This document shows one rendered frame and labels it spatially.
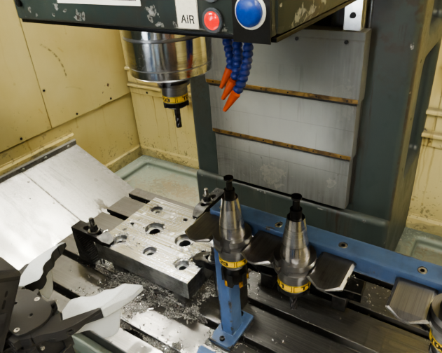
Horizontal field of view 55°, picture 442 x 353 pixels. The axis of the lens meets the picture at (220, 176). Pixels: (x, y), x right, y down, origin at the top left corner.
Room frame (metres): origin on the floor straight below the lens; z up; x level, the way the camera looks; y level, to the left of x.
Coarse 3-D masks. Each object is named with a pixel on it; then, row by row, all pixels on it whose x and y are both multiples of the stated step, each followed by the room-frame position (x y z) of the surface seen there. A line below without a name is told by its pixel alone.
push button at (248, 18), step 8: (240, 0) 0.46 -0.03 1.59; (248, 0) 0.45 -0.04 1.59; (256, 0) 0.45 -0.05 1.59; (240, 8) 0.46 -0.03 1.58; (248, 8) 0.45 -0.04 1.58; (256, 8) 0.45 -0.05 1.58; (240, 16) 0.46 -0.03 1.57; (248, 16) 0.45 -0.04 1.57; (256, 16) 0.45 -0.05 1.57; (248, 24) 0.45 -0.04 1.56; (256, 24) 0.45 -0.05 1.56
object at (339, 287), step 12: (324, 252) 0.49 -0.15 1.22; (324, 264) 0.46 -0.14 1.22; (336, 264) 0.46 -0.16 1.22; (348, 264) 0.46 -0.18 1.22; (312, 276) 0.44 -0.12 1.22; (324, 276) 0.44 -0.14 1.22; (336, 276) 0.44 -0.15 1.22; (348, 276) 0.44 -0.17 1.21; (324, 288) 0.42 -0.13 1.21; (336, 288) 0.42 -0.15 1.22
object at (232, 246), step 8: (216, 232) 0.55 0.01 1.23; (248, 232) 0.54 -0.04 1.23; (216, 240) 0.53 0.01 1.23; (224, 240) 0.53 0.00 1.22; (232, 240) 0.52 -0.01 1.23; (240, 240) 0.52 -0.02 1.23; (248, 240) 0.52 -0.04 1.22; (216, 248) 0.53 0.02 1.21; (224, 248) 0.53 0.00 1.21; (232, 248) 0.51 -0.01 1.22; (240, 248) 0.52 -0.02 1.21
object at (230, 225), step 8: (224, 200) 0.53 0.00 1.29; (232, 200) 0.53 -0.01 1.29; (224, 208) 0.53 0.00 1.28; (232, 208) 0.53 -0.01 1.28; (240, 208) 0.54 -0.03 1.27; (224, 216) 0.53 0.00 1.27; (232, 216) 0.53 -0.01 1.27; (240, 216) 0.53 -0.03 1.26; (224, 224) 0.53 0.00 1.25; (232, 224) 0.53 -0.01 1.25; (240, 224) 0.53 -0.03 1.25; (224, 232) 0.53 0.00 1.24; (232, 232) 0.52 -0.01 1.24; (240, 232) 0.53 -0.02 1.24
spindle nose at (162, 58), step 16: (128, 32) 0.74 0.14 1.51; (144, 32) 0.72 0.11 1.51; (128, 48) 0.75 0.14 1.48; (144, 48) 0.73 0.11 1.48; (160, 48) 0.72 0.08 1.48; (176, 48) 0.72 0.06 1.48; (192, 48) 0.73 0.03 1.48; (208, 48) 0.76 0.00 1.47; (128, 64) 0.77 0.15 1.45; (144, 64) 0.73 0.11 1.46; (160, 64) 0.72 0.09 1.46; (176, 64) 0.72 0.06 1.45; (192, 64) 0.73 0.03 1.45; (208, 64) 0.76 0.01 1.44; (144, 80) 0.73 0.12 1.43; (160, 80) 0.72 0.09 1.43; (176, 80) 0.72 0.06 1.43
